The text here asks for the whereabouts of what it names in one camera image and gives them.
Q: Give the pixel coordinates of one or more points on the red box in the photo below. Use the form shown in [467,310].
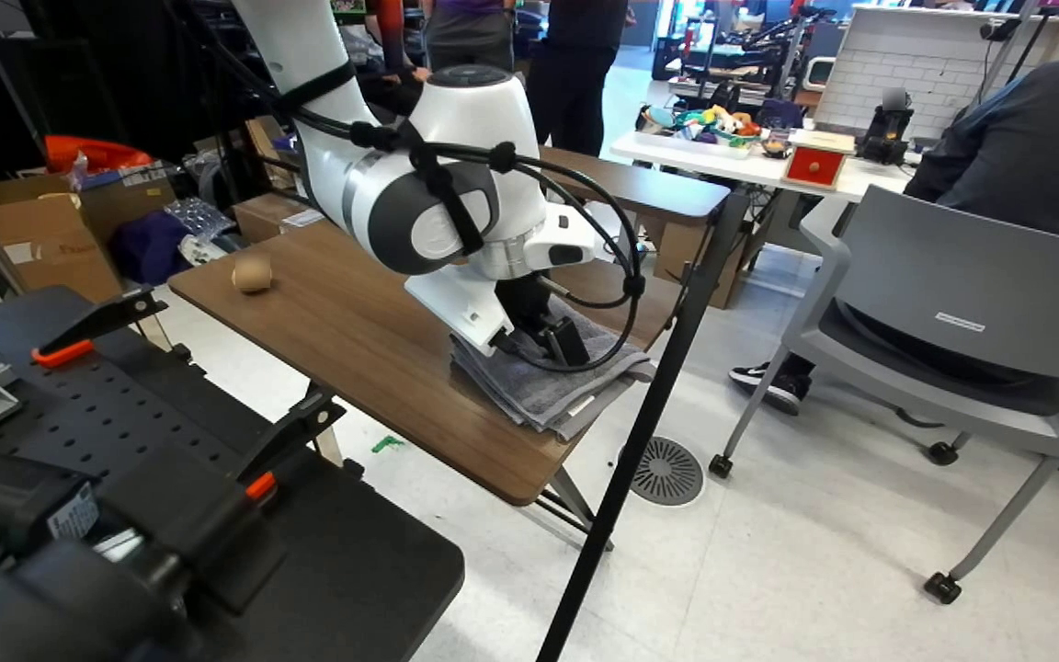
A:
[813,163]

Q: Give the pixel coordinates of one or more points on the person in black t-shirt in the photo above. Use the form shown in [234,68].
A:
[571,78]

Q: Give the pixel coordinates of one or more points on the cardboard box with dark print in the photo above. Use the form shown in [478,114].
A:
[679,253]

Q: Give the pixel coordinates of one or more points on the black slanted metal pole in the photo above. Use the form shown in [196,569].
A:
[646,411]

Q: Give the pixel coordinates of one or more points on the grey towel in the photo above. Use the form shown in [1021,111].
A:
[552,399]

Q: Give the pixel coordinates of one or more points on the person in dark clothes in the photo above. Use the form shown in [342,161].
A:
[392,40]

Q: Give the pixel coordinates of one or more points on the person in grey shorts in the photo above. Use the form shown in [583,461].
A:
[475,32]

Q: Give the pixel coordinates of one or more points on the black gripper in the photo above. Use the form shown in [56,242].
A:
[529,303]

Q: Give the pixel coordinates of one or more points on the seated person in grey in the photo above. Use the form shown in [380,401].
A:
[1030,150]

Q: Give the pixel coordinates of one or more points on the orange bag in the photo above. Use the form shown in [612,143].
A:
[94,154]

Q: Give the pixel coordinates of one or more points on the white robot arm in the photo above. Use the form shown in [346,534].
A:
[430,184]

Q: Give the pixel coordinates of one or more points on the large cardboard box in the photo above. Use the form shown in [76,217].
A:
[45,242]

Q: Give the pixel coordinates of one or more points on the white table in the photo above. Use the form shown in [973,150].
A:
[725,161]

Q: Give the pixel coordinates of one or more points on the beige toy potato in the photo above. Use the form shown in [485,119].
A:
[251,277]

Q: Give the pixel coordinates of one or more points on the black metal table frame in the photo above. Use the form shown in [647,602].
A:
[568,500]

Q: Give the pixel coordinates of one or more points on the round floor drain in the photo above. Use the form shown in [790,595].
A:
[665,471]

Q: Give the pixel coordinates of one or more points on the colourful toys pile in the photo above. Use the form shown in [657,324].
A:
[713,122]

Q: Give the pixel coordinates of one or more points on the flat cardboard box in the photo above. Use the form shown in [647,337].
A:
[262,216]

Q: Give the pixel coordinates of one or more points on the black perforated workbench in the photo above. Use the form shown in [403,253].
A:
[125,418]

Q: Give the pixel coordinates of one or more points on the purple cloth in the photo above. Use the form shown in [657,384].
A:
[148,248]

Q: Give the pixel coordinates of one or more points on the grey rolling chair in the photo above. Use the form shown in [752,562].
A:
[983,288]

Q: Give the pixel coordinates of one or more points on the white wrist camera block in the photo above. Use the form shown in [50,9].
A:
[459,314]

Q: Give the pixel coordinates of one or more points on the white board panel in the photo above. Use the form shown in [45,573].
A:
[909,60]

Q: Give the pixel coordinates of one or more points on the long narrow wooden bench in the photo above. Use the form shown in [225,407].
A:
[664,190]

